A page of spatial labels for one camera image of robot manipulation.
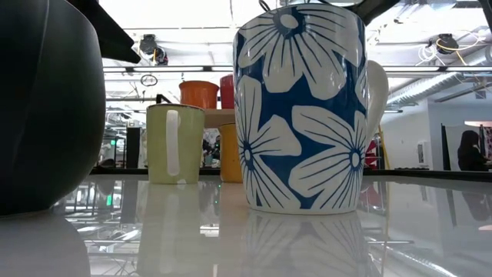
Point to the orange mug black rim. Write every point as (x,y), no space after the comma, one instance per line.
(198,96)

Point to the red object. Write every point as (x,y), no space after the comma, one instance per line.
(372,155)

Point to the red mug white interior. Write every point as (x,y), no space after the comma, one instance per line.
(227,92)

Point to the yellow speckled mug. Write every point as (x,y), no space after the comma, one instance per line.
(228,154)

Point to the wooden shelf black frame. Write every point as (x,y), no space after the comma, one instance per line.
(219,117)

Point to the blue white flower mug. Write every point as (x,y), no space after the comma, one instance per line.
(307,115)

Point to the silver ceiling duct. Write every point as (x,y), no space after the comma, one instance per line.
(442,82)

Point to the black cabinet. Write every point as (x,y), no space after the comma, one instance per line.
(133,148)

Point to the black mug red interior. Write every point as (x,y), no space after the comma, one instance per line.
(50,115)

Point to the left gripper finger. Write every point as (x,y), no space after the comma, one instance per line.
(111,34)

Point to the white wall box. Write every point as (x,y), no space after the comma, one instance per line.
(421,154)

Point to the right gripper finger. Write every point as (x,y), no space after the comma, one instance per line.
(378,7)

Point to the black table edge rail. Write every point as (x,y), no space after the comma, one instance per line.
(423,174)

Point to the pale green mug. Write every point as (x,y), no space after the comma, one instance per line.
(192,146)

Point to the person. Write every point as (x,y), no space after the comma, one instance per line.
(469,154)

